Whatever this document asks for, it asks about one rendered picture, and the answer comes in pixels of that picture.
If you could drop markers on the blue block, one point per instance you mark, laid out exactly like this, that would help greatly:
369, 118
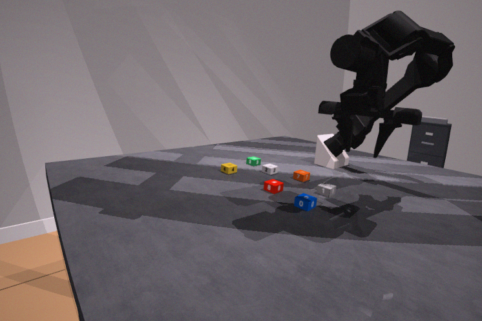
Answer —
305, 202

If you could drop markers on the yellow block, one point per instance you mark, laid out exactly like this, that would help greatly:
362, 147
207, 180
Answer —
228, 168

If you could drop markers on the green block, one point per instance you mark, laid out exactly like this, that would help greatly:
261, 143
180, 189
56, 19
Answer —
253, 161

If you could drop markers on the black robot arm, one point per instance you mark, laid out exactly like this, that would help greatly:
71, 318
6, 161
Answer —
368, 52

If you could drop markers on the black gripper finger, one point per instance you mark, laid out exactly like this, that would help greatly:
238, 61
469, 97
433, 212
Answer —
346, 125
385, 129

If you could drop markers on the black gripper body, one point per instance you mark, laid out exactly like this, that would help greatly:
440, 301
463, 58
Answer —
398, 116

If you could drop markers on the orange block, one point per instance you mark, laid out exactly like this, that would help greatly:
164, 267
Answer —
301, 175

